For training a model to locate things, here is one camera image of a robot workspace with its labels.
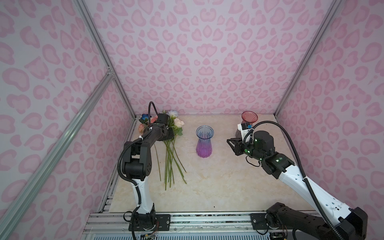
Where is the right aluminium frame post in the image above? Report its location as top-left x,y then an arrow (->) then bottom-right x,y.
274,0 -> 345,119

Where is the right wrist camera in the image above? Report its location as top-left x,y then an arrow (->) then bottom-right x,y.
236,122 -> 252,141

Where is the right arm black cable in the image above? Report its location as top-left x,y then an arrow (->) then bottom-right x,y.
242,120 -> 346,240

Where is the left aluminium frame bar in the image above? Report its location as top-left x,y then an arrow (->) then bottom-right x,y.
1,73 -> 114,240

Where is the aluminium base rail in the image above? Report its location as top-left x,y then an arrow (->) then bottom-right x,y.
81,212 -> 293,240

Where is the white blue rose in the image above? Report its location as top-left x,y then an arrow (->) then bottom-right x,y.
167,110 -> 179,118

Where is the left corner aluminium post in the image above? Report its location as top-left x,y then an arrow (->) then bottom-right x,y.
73,0 -> 136,119

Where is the dark blue rose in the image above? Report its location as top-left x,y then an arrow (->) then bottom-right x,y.
141,114 -> 150,122

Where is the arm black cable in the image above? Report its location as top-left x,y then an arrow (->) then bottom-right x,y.
242,120 -> 346,240
116,101 -> 159,240

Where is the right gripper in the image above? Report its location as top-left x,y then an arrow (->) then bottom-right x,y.
225,136 -> 266,162

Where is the cream pink rose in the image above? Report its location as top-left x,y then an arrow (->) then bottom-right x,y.
174,118 -> 185,129

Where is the red grey glass vase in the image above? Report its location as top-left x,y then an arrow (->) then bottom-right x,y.
241,111 -> 259,126

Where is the purple blue glass vase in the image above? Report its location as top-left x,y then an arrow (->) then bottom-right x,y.
196,126 -> 214,158

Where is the pink rose bunch on table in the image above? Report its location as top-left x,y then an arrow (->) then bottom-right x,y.
150,112 -> 187,190

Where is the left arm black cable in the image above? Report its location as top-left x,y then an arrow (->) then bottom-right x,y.
116,101 -> 159,240

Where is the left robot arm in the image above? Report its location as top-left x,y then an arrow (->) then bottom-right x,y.
117,113 -> 174,232

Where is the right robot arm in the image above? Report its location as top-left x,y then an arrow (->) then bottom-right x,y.
227,131 -> 368,240

